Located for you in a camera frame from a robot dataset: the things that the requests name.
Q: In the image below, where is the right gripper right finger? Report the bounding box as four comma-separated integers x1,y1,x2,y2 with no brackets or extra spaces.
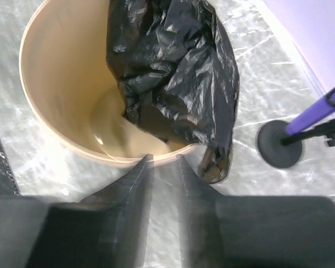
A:
177,157,335,267

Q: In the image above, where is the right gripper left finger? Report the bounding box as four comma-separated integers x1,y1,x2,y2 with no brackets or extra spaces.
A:
0,155,153,267

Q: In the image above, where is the beige paper trash bin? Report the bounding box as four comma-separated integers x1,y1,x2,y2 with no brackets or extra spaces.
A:
19,1,197,166

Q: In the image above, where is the black trash bag roll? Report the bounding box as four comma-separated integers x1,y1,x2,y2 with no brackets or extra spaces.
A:
106,1,240,184

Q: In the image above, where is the purple microphone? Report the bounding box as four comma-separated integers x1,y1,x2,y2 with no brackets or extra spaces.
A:
285,87,335,136

